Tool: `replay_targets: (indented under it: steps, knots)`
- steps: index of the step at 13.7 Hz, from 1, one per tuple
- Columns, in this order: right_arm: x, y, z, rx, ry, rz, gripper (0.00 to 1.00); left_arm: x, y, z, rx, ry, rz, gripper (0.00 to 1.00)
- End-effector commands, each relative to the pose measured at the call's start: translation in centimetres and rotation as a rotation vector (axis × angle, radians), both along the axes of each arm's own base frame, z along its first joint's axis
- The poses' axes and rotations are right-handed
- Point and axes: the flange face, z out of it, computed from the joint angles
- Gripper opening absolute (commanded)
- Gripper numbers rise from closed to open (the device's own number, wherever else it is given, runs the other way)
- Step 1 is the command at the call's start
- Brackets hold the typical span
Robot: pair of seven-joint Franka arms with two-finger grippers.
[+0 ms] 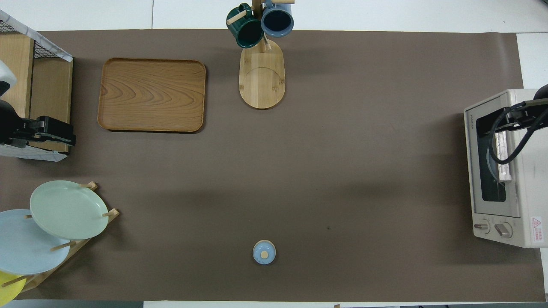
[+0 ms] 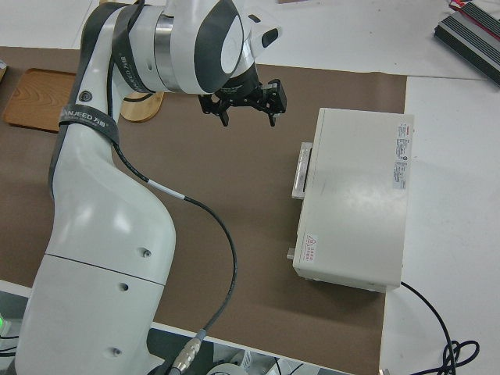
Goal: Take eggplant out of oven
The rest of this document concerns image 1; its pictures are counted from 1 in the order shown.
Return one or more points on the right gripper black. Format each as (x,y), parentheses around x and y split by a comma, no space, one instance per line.
(539,115)

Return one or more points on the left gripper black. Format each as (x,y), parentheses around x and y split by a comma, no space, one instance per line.
(10,124)

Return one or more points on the beige toaster oven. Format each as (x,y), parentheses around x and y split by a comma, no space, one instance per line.
(533,192)

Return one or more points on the beige oven knob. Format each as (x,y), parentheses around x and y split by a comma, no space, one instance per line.
(503,230)
(482,226)

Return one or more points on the wooden two-tier shelf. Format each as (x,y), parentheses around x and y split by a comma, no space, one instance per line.
(51,94)

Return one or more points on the pale green plate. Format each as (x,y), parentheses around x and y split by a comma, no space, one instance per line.
(68,209)

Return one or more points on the white checked cloth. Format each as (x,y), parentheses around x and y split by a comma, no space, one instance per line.
(55,52)

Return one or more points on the rectangular wooden tray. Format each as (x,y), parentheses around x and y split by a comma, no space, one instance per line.
(152,94)

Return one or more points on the wooden plate rack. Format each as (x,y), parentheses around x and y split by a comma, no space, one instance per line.
(64,252)

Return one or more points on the large light blue plate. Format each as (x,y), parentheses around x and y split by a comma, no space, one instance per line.
(25,252)

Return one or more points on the yellow plate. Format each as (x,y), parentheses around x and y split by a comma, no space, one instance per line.
(8,293)

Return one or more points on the wooden mug tree stand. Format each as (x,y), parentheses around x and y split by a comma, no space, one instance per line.
(262,81)

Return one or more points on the dark green mug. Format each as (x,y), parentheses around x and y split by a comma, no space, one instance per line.
(246,32)

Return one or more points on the brown table mat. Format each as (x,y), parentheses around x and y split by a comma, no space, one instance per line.
(274,179)

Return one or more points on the blue mug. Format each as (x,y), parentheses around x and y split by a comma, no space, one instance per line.
(277,21)

